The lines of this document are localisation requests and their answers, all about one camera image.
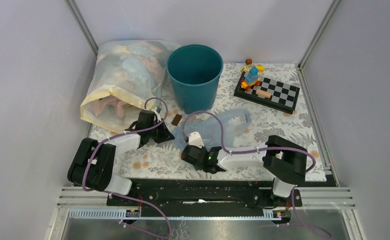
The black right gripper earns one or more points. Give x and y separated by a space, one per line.
197 167

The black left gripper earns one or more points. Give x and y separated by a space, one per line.
166 134

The light blue plastic bag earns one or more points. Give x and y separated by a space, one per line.
215 129

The teal plastic trash bin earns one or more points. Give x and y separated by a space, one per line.
195 71

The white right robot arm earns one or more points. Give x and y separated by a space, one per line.
284 159

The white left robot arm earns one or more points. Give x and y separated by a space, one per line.
93 163

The large clear bag of trash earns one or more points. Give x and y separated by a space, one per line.
129 76

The small dark brown block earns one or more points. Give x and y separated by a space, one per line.
177 118

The light wooden block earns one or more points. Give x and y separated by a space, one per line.
263 94

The colourful toy block vehicle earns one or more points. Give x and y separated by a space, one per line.
251 77

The black chess board box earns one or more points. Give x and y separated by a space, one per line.
284 96

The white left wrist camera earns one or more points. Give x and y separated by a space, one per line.
160 113

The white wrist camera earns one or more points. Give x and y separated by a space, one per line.
195 139
160 113

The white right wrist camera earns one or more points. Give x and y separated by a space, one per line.
195 139

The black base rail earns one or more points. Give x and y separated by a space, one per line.
204 198

